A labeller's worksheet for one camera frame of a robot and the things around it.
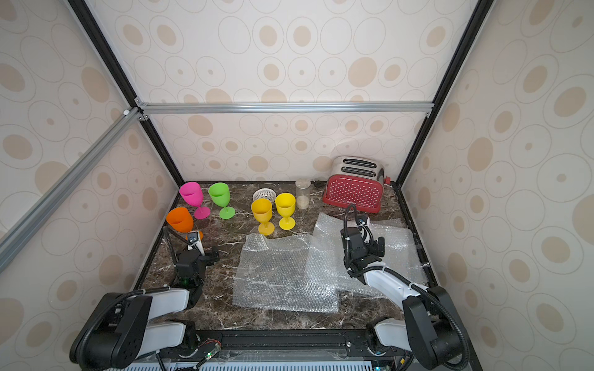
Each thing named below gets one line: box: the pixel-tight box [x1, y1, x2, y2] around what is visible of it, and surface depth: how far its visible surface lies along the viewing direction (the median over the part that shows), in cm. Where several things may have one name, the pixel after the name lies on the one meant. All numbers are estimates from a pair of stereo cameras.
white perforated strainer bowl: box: [252, 187, 277, 203], surface depth 112 cm
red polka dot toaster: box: [323, 155, 392, 214], surface depth 104 cm
